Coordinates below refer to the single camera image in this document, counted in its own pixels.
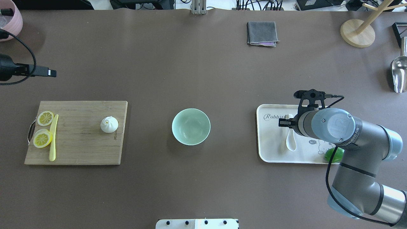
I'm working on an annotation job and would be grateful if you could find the grey folded cloth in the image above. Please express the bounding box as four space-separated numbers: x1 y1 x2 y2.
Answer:
247 21 279 47

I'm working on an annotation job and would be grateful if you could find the yellow plastic knife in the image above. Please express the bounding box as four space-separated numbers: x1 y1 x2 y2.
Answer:
49 114 59 162

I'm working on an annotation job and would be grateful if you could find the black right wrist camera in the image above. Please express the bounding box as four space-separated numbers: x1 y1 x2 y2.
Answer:
293 89 327 116

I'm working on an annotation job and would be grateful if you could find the wooden cutting board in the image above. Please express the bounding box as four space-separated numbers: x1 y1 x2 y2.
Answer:
25 101 128 165

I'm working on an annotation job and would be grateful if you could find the wooden mug tree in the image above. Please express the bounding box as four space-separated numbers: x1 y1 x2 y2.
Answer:
340 0 407 48

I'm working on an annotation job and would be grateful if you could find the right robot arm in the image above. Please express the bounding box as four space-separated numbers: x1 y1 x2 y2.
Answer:
279 108 406 229

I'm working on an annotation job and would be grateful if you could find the pink bowl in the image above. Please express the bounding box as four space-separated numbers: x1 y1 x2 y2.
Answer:
0 0 23 36

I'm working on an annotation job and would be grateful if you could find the white steamed bun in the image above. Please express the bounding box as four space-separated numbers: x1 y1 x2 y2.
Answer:
100 116 118 133

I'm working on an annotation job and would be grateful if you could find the lemon slice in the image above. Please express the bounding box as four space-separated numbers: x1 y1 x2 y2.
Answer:
37 111 55 126
32 129 53 148

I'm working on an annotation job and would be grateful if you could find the green lime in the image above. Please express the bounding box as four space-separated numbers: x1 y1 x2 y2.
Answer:
325 148 344 163

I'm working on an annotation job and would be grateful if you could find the metal scoop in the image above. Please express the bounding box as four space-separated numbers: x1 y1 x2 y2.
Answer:
391 37 407 93

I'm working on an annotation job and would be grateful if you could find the cream rabbit print tray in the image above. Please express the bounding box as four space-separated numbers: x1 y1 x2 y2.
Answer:
256 104 335 164

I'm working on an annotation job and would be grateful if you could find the lower lemon slice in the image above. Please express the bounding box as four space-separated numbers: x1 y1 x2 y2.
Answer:
32 129 53 148

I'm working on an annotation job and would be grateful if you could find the upper lemon slice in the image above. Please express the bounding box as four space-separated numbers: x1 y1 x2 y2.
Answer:
37 111 55 126

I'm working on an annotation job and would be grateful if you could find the white ceramic spoon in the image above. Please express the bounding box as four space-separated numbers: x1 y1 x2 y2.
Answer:
286 128 297 152

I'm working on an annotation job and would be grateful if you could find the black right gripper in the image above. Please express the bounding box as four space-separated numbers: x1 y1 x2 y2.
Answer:
279 114 302 134

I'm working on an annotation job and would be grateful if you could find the mint green bowl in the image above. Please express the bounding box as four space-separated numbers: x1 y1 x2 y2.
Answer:
171 108 211 145

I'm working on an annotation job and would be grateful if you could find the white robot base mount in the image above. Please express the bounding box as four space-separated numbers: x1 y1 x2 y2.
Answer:
155 218 239 229

